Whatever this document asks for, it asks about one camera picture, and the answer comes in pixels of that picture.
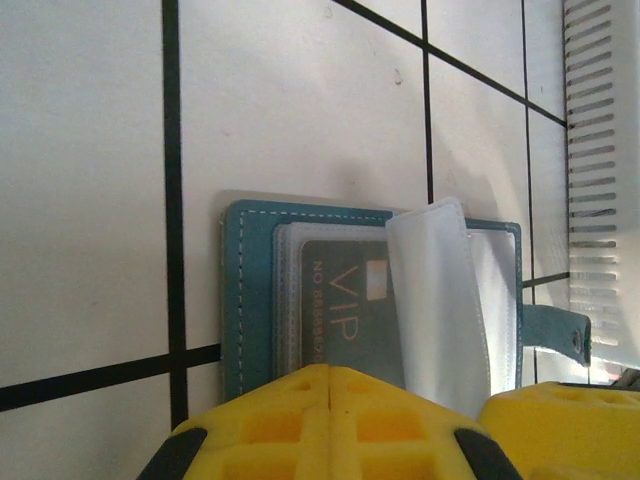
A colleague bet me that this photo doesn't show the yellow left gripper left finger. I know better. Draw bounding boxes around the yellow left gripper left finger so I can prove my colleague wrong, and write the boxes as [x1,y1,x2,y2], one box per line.
[142,364,331,480]

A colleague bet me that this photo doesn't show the grey VIP credit card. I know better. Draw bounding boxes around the grey VIP credit card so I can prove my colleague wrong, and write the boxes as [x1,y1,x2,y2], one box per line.
[298,239,407,389]

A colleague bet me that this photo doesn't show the white slotted card tray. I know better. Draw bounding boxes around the white slotted card tray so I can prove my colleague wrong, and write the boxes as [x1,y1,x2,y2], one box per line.
[562,0,640,366]

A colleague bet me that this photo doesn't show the teal leather card holder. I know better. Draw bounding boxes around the teal leather card holder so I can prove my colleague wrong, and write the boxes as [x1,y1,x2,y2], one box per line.
[215,188,594,416]

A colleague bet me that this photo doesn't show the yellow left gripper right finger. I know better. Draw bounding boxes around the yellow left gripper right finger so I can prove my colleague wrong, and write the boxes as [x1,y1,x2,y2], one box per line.
[329,364,524,480]

